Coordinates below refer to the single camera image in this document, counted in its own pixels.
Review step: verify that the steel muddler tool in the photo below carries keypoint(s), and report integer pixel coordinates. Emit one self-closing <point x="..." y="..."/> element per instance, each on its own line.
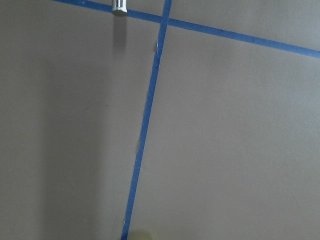
<point x="119" y="8"/>

